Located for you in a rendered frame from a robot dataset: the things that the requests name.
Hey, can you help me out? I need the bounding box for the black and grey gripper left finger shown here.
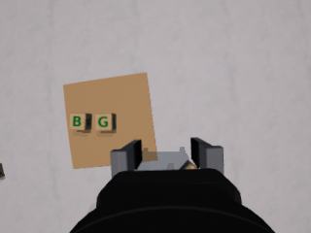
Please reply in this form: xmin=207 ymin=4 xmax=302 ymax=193
xmin=110 ymin=140 xmax=142 ymax=177

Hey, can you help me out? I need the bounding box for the tan square mat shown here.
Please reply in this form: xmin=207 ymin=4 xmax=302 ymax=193
xmin=63 ymin=73 xmax=157 ymax=169

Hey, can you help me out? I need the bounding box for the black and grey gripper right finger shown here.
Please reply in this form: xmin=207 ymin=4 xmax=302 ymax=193
xmin=190 ymin=137 xmax=224 ymax=174

